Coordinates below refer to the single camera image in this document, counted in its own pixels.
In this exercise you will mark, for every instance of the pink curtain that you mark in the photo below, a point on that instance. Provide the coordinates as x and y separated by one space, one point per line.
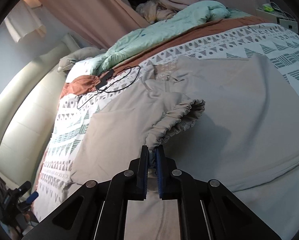
94 10

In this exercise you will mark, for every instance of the white bedside cabinet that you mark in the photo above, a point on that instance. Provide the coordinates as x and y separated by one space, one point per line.
274 14

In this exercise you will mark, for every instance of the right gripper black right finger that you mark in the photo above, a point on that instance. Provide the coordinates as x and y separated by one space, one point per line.
167 185

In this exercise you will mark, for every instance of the beige large garment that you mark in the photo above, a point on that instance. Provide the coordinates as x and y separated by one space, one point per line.
235 120

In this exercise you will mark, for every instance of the cream padded headboard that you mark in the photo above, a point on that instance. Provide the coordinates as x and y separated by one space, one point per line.
28 107

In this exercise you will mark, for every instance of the white geometric patterned blanket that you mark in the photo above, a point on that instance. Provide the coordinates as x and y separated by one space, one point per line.
277 43

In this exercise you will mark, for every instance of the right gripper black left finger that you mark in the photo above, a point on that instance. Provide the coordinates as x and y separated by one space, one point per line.
139 166

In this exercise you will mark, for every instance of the crumpled beige clothes pile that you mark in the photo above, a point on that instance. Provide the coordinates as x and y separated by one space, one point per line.
154 11

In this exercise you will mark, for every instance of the grey plush toy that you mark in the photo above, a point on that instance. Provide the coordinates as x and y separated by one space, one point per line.
67 62

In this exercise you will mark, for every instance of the mint green quilt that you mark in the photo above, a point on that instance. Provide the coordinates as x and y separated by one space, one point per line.
144 38

